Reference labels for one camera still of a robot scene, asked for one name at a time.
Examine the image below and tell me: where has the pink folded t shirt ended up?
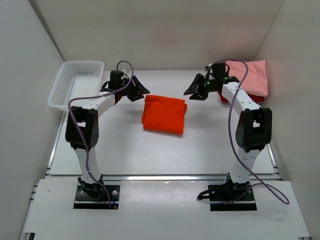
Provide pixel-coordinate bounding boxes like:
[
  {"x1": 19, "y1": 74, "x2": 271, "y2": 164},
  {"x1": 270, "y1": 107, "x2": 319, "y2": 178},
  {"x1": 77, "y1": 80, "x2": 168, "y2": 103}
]
[{"x1": 225, "y1": 60, "x2": 268, "y2": 98}]

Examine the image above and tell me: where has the white plastic mesh basket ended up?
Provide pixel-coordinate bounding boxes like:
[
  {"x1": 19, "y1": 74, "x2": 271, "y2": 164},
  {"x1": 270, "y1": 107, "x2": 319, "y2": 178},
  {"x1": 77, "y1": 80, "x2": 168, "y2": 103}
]
[{"x1": 47, "y1": 60, "x2": 104, "y2": 112}]

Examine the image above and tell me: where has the red folded t shirt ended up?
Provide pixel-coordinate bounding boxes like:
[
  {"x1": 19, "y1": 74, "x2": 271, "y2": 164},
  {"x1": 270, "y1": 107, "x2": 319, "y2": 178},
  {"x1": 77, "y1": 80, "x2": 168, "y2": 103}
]
[{"x1": 218, "y1": 91, "x2": 265, "y2": 103}]

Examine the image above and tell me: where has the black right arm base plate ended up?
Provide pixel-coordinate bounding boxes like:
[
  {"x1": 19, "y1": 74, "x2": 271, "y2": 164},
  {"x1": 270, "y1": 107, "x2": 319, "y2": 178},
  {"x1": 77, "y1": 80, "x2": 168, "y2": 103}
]
[{"x1": 196, "y1": 183, "x2": 258, "y2": 212}]

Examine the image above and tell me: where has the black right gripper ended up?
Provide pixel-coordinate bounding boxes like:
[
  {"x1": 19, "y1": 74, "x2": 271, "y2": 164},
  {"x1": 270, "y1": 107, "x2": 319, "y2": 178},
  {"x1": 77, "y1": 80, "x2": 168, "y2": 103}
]
[{"x1": 184, "y1": 75, "x2": 218, "y2": 102}]

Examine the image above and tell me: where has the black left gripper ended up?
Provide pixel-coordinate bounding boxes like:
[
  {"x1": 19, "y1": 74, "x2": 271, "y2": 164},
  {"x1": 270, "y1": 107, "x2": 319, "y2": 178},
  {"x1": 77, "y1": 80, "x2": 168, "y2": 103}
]
[{"x1": 120, "y1": 75, "x2": 150, "y2": 103}]

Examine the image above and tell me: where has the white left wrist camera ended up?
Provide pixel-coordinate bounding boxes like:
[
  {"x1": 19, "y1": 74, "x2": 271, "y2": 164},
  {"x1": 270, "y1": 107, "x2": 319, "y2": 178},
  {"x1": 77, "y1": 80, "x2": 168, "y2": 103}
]
[{"x1": 122, "y1": 68, "x2": 132, "y2": 79}]

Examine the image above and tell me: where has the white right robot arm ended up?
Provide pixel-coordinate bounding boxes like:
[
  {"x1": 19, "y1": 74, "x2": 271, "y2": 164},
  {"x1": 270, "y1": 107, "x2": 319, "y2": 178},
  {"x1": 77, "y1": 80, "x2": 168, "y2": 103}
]
[{"x1": 184, "y1": 62, "x2": 272, "y2": 200}]

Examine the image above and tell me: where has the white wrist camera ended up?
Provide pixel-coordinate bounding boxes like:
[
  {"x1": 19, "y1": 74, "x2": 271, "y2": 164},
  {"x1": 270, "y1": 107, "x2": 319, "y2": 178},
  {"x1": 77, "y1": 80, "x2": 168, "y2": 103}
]
[
  {"x1": 204, "y1": 63, "x2": 215, "y2": 74},
  {"x1": 122, "y1": 68, "x2": 132, "y2": 79}
]

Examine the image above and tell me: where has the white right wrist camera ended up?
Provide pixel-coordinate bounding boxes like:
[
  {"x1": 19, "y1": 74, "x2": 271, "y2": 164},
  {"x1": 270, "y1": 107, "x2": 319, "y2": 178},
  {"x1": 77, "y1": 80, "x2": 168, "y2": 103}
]
[{"x1": 204, "y1": 63, "x2": 215, "y2": 74}]

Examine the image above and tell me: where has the orange t shirt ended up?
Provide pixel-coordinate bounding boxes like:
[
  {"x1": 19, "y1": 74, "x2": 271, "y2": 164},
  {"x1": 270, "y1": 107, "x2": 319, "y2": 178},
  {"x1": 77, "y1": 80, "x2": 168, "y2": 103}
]
[{"x1": 141, "y1": 95, "x2": 188, "y2": 136}]

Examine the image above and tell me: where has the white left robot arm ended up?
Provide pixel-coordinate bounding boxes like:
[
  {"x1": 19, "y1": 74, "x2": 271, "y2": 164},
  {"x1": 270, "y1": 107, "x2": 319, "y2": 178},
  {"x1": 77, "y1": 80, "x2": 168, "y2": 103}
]
[{"x1": 65, "y1": 70, "x2": 150, "y2": 199}]

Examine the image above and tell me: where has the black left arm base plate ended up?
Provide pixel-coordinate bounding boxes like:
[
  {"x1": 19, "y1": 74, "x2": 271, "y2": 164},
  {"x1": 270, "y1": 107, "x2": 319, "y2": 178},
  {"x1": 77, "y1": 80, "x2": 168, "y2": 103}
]
[{"x1": 73, "y1": 184, "x2": 121, "y2": 210}]

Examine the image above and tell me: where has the aluminium table rail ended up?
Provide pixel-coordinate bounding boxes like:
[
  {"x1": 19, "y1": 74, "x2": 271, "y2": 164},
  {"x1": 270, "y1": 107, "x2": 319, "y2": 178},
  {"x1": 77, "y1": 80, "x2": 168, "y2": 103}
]
[{"x1": 45, "y1": 173, "x2": 281, "y2": 181}]

